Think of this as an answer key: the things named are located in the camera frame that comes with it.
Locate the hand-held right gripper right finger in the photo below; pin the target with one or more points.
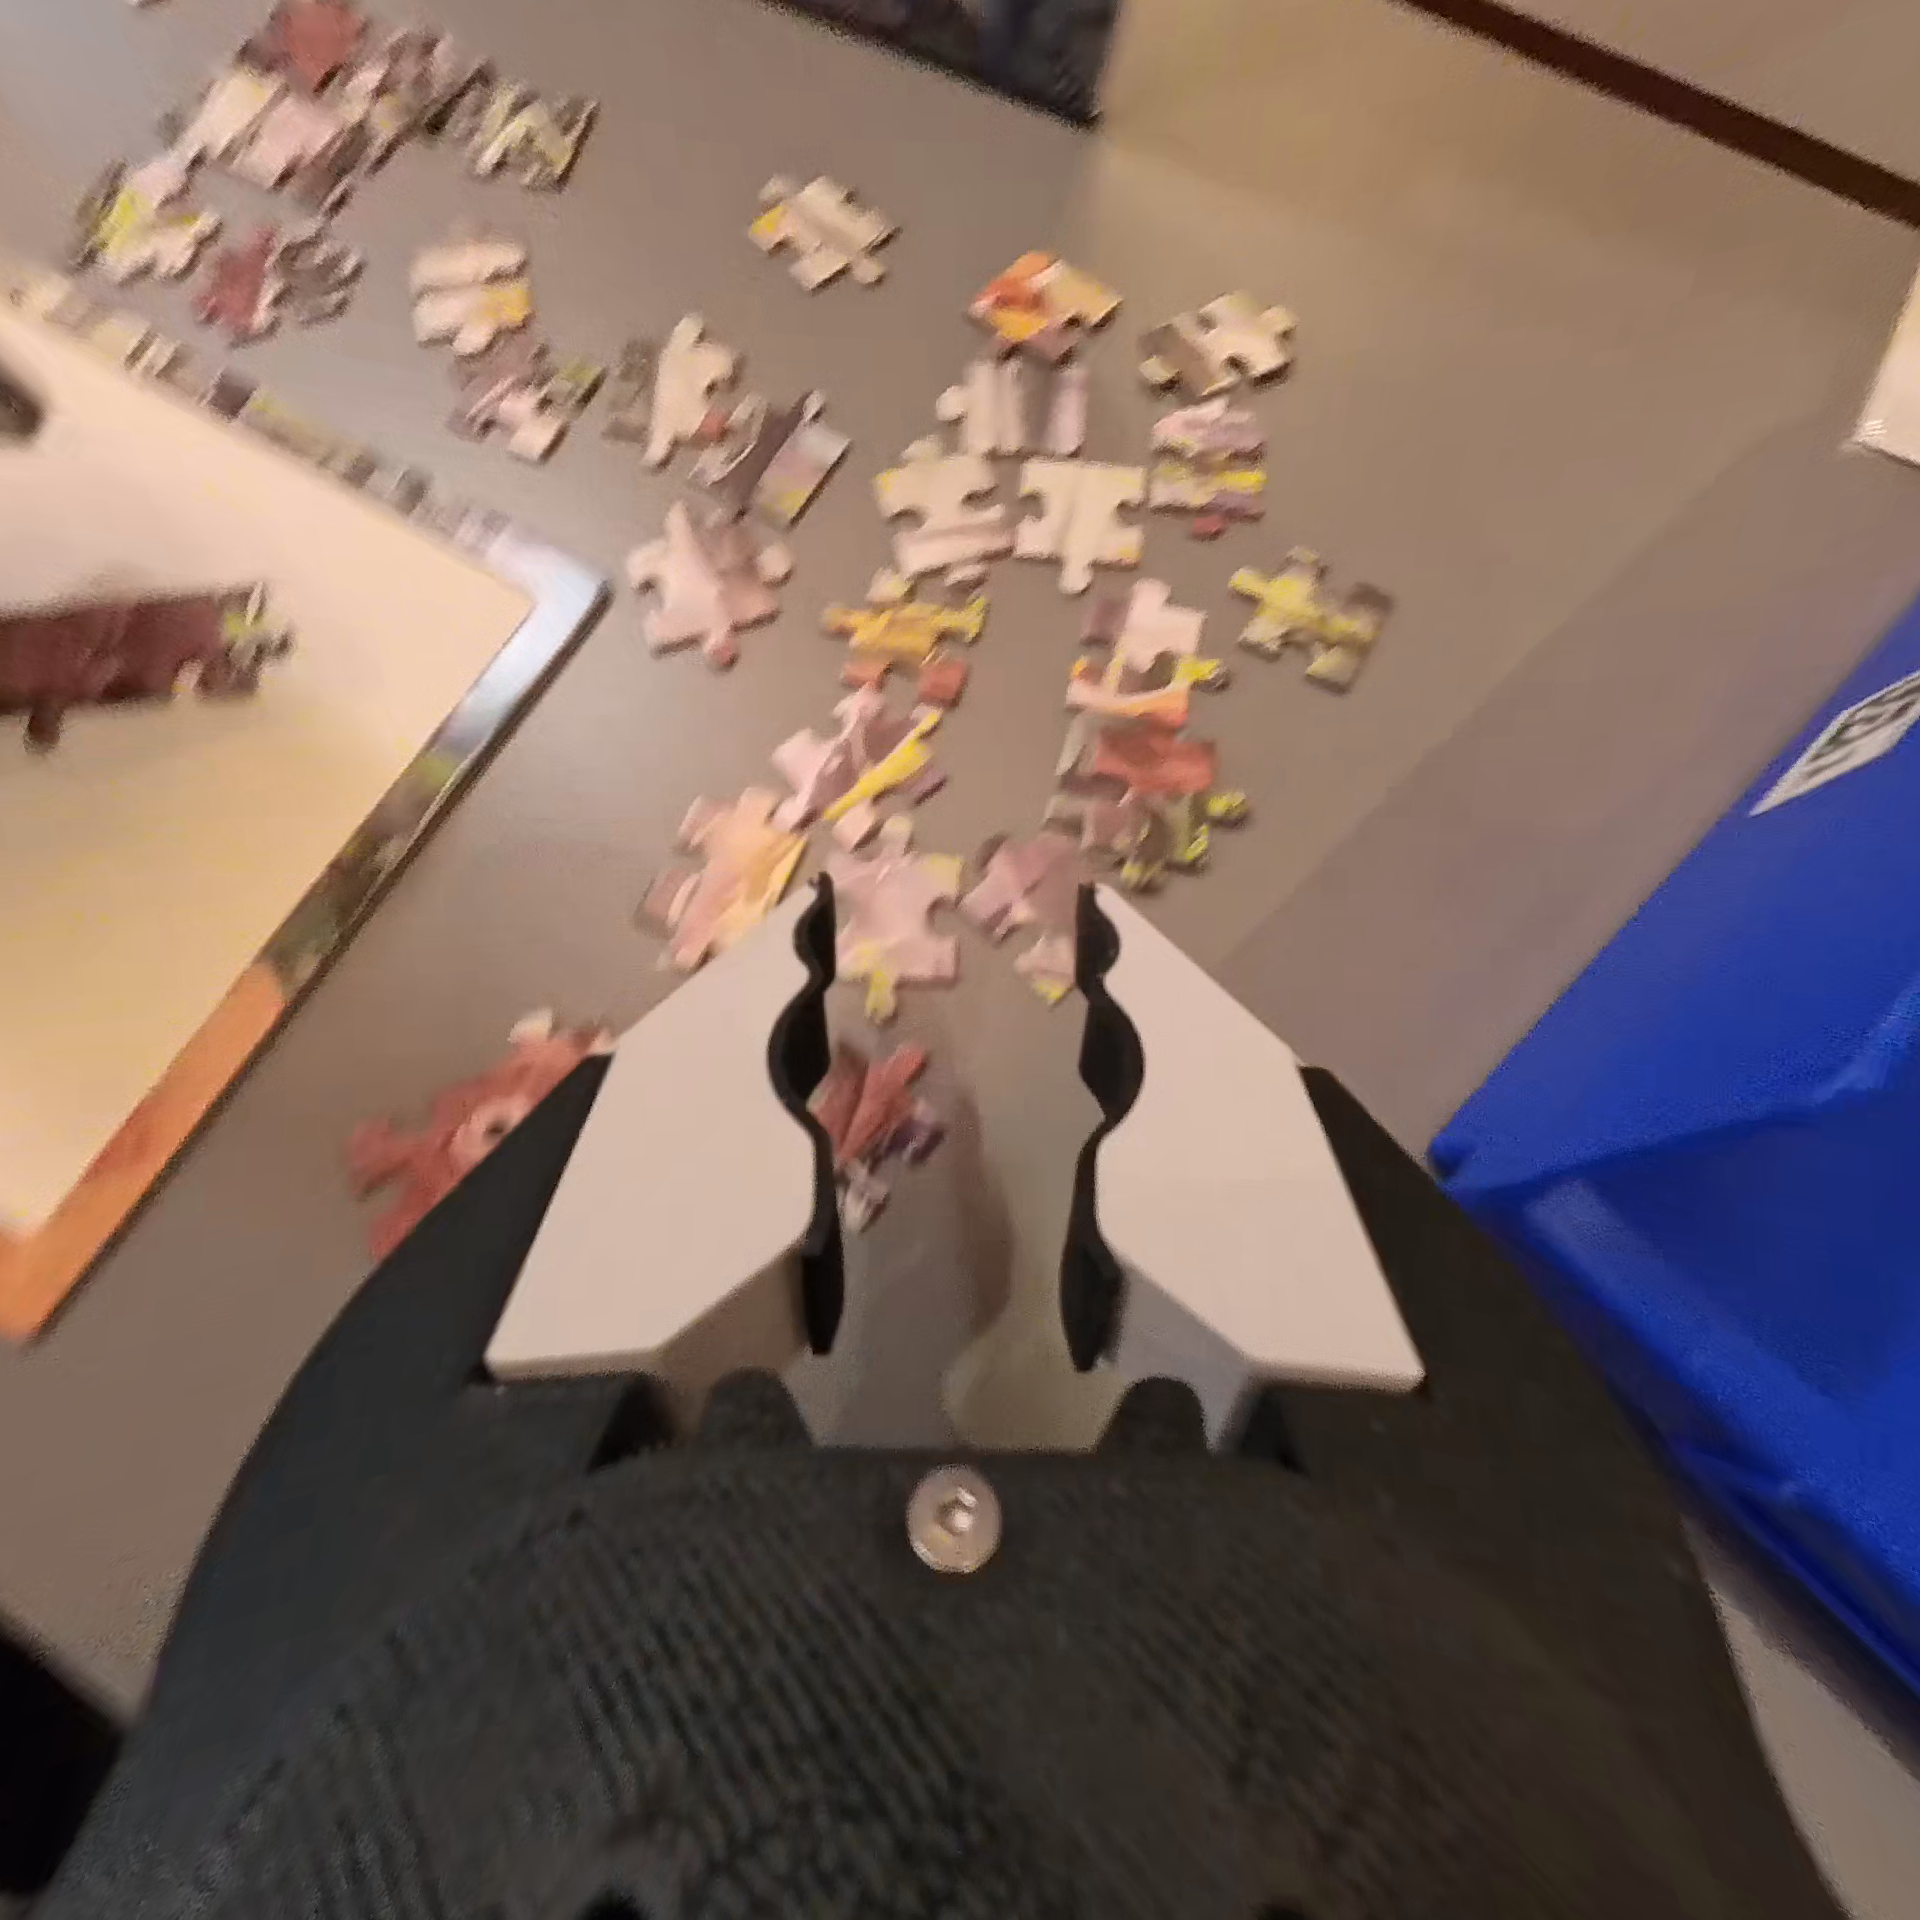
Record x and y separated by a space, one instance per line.
1260 1214

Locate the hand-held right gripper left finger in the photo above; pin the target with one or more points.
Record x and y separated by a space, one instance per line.
661 1201

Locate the brown and purple puzzle piece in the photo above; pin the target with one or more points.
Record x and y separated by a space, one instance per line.
878 1119

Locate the printed frame puzzle tray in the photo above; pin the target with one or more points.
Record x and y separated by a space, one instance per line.
182 902

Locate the brown and yellow puzzle piece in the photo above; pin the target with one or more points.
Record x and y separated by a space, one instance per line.
226 676

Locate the brown and green puzzle piece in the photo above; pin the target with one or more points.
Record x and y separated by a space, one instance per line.
195 629

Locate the plain brown puzzle piece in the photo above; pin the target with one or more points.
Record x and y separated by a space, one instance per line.
61 662

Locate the blue plastic bin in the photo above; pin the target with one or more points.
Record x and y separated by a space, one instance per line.
1680 1125

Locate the scattered loose puzzle pieces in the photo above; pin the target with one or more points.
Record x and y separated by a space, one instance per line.
1080 511

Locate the printed paper sheet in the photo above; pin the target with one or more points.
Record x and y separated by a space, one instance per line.
1899 405

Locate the illustrated puzzle box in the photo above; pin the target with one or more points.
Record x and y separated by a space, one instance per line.
974 44

